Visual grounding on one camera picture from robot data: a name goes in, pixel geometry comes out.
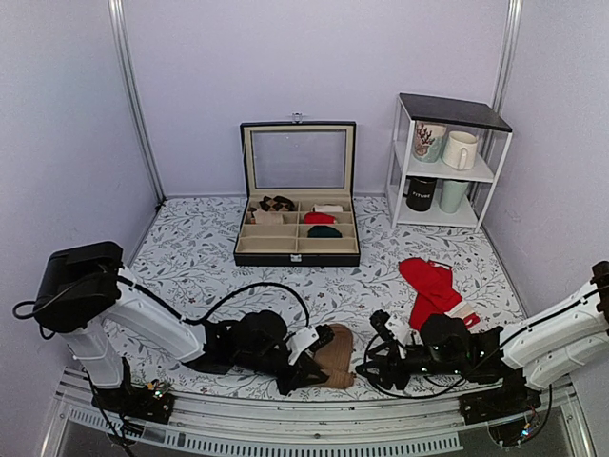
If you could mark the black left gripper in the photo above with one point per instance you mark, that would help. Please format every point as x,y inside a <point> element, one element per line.
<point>300,377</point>

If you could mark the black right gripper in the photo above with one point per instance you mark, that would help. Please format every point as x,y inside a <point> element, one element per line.
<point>388,367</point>

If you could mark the tan ribbed sock pair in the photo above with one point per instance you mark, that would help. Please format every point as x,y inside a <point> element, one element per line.
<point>335,358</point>

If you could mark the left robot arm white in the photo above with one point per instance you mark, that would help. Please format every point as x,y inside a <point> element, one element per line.
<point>84,287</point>

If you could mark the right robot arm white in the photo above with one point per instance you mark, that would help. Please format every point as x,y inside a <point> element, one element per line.
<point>554,342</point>

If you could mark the dark green rolled socks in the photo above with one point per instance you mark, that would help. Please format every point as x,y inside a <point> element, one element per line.
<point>324,232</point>

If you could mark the red rolled socks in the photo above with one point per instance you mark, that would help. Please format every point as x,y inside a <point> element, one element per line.
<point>319,218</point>

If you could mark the cream rolled socks left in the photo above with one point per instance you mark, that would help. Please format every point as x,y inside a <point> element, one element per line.
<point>267,218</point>

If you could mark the argyle patterned rolled socks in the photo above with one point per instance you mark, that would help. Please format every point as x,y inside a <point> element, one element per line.
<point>277,204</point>

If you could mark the floral patterned table mat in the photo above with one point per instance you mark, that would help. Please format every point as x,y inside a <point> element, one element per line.
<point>187,259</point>

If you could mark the red sock pair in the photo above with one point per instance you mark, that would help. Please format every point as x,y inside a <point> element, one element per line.
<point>433,283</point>

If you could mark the black compartment storage box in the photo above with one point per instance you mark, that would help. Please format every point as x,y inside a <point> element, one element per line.
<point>309,163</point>

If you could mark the black mug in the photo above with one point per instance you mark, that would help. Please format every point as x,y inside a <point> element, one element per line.
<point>420,193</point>

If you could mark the pale green tumbler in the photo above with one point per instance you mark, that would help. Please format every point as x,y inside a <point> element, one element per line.
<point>452,194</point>

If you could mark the white shelf rack black top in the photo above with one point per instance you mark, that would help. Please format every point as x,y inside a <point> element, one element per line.
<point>494,136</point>

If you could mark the cream white mug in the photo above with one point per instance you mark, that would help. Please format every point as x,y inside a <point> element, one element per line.
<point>460,150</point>

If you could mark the coral pattern mug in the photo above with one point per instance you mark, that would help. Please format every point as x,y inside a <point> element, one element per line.
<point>429,141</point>

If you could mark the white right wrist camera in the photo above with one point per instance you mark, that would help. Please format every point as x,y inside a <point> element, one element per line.
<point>400,331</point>

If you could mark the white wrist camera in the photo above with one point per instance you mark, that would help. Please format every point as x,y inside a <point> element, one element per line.
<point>400,331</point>
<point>308,338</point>

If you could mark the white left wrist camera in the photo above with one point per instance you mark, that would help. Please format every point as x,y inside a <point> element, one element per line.
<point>308,338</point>

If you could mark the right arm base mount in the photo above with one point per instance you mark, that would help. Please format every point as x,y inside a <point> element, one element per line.
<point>513,396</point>

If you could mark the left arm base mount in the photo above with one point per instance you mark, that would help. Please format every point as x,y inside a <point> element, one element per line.
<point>152,402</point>

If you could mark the right aluminium corner post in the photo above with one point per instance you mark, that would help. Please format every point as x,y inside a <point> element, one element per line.
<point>508,52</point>

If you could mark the aluminium corner post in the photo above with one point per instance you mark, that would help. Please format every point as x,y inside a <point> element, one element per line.
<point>118,25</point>
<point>508,52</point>

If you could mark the left aluminium corner post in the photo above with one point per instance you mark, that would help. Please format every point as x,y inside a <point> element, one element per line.
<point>118,25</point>

